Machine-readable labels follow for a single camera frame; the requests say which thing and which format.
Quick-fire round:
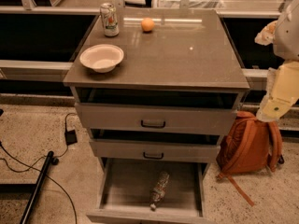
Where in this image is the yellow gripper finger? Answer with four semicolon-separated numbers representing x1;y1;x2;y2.
254;21;277;46

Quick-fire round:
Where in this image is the clear plastic water bottle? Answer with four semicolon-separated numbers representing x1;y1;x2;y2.
149;171;170;211

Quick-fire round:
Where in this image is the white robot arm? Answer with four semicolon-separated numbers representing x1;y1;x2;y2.
254;0;299;122

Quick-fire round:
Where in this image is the top grey drawer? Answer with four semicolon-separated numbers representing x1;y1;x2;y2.
75;89;237;135

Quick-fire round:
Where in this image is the grey drawer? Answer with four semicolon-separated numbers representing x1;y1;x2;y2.
75;89;237;135
87;159;214;224
90;130;220;163

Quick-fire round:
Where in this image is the grey drawer cabinet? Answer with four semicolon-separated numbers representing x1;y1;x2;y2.
63;7;250;224

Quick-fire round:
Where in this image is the middle grey drawer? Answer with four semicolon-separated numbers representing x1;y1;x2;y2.
90;130;220;163

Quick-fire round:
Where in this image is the bottom grey drawer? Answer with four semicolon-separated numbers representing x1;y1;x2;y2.
87;159;214;224

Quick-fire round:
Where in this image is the orange backpack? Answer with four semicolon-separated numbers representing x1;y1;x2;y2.
216;111;284;206

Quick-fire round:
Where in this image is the orange fruit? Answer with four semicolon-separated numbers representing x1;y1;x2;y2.
141;18;155;33

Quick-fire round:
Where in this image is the white green soda can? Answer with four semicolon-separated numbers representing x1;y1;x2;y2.
100;3;119;37

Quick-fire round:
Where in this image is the white paper bowl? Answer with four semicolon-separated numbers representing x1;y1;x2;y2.
79;44;124;73

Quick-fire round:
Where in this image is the black power adapter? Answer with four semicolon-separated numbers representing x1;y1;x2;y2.
64;130;78;146

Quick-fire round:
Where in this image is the black pole on floor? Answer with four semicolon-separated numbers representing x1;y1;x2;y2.
20;151;54;224

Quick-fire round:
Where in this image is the black top drawer handle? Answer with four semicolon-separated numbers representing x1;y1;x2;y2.
140;119;166;129

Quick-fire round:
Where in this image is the black drawer handle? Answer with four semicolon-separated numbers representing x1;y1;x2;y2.
140;119;166;129
143;152;164;160

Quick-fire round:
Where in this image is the black middle drawer handle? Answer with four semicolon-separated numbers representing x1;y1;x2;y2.
143;152;164;160

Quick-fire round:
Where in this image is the black floor cable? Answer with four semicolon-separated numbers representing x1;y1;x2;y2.
0;112;78;224

